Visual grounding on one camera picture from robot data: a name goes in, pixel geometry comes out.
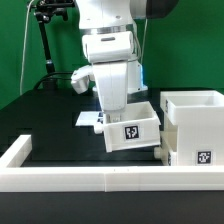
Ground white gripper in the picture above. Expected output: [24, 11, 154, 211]
[92, 62, 128, 123]

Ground white drawer box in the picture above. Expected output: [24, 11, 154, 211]
[94, 101, 161, 152]
[154, 131, 177, 166]

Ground white drawer cabinet frame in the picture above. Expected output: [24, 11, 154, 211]
[160, 90, 224, 166]

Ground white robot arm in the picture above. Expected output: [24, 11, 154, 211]
[73, 0, 179, 122]

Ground white fiducial marker plate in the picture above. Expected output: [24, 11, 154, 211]
[76, 111, 103, 126]

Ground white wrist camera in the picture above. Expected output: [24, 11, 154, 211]
[71, 65, 95, 94]

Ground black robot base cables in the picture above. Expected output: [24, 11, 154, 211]
[33, 70, 76, 90]

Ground white workspace border frame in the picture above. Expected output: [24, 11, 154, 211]
[0, 135, 224, 192]

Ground black camera stand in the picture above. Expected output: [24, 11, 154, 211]
[29, 0, 78, 90]

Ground white hanging cable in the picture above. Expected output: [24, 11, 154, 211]
[19, 0, 36, 96]

